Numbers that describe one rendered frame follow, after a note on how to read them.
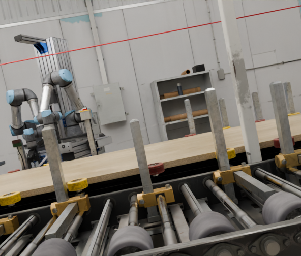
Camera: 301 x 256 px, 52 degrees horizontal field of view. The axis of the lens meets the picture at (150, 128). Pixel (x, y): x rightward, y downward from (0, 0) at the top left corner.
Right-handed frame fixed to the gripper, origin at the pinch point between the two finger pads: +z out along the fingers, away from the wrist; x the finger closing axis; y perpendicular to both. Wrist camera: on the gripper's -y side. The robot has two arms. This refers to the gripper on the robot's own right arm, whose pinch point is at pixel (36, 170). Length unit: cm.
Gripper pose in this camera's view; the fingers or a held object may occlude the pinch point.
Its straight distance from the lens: 273.0
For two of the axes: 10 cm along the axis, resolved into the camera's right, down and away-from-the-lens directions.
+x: -9.8, 2.0, -0.2
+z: 2.0, 9.8, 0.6
